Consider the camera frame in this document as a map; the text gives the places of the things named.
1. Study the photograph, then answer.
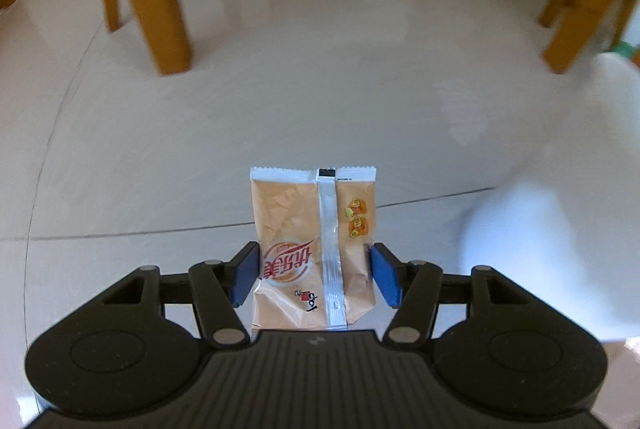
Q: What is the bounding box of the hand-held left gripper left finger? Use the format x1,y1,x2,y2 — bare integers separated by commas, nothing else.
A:
100,241,260,349

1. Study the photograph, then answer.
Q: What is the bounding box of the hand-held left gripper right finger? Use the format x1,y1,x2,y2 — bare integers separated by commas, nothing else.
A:
370,243,533,347

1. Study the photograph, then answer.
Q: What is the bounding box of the beige powder sachet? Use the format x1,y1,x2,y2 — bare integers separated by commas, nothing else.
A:
249,166,377,334

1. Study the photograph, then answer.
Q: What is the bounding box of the white plastic bin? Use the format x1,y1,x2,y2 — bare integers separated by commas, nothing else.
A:
457,52,640,345

